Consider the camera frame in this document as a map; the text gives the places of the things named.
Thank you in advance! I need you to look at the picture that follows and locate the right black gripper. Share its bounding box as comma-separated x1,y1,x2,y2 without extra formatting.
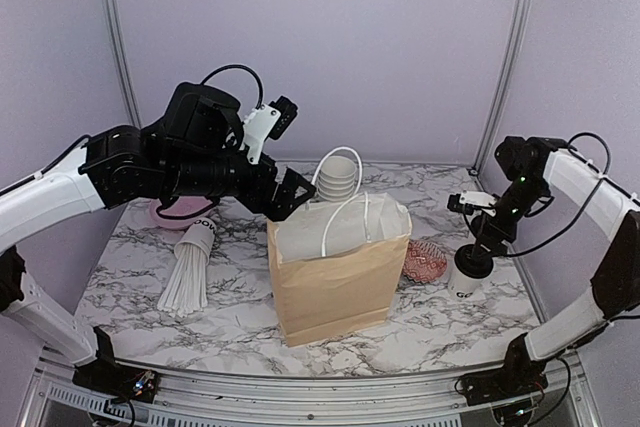
472,174,548,261

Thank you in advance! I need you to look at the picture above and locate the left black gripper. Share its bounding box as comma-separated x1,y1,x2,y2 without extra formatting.
162,138,318,220

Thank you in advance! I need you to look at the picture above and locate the black plastic cup lid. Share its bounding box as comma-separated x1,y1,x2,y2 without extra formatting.
454,244,494,280

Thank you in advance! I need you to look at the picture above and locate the white paper coffee cup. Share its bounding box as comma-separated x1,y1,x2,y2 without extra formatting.
447,270,486,301

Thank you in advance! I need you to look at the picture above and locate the brown paper bag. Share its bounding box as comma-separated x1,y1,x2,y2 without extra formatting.
267,185,412,347

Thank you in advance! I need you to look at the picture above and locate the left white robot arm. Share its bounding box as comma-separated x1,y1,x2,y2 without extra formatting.
1,82,315,392

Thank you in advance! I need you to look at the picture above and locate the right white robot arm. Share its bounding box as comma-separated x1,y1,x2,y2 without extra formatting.
495,132,639,379

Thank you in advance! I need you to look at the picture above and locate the stack of white cups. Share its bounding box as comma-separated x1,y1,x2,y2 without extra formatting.
316,155,360,202

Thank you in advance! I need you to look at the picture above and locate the red patterned bowl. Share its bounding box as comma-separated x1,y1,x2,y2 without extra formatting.
402,240,447,284

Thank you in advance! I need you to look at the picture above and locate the pink plate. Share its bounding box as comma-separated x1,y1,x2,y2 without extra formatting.
148,197,212,230

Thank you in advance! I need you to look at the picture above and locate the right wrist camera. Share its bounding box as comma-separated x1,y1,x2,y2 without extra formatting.
447,191,498,216

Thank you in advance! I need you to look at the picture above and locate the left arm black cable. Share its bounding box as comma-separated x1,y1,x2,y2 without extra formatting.
0,64,265,221

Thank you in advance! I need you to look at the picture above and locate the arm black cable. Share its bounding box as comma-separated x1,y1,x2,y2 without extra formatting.
459,131,614,258
0,64,265,221

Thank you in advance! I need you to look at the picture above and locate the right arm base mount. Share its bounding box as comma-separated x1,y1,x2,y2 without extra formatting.
454,334,548,406

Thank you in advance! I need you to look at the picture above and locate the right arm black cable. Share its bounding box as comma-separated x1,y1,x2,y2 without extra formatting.
459,131,614,258

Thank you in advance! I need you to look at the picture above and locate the aluminium front rail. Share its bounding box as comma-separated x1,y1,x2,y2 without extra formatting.
17,348,602,426

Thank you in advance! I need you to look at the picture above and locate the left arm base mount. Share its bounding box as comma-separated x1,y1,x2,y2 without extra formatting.
72,327,159,403

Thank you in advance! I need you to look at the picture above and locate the right aluminium frame post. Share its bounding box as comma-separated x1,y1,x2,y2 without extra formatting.
473,0,532,174

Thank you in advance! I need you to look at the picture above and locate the aluminium frame post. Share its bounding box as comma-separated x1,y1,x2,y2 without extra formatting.
473,0,532,174
102,0,142,128

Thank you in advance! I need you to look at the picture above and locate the left aluminium frame post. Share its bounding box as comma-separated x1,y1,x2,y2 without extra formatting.
102,0,142,128

